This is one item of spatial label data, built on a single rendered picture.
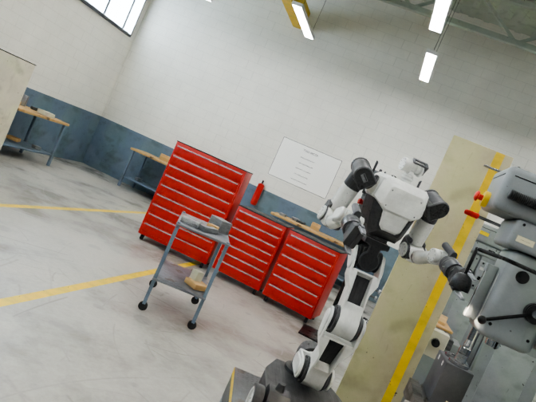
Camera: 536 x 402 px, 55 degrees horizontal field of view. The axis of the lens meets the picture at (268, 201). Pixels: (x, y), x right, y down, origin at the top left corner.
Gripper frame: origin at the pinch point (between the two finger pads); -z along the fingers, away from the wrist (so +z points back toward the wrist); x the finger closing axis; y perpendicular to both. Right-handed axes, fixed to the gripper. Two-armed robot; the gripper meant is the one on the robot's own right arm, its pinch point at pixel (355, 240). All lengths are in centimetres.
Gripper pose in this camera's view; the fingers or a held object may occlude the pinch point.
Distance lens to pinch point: 217.0
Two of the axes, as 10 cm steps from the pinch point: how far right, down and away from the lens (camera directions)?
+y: 8.6, 4.8, 1.6
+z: 0.4, -3.8, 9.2
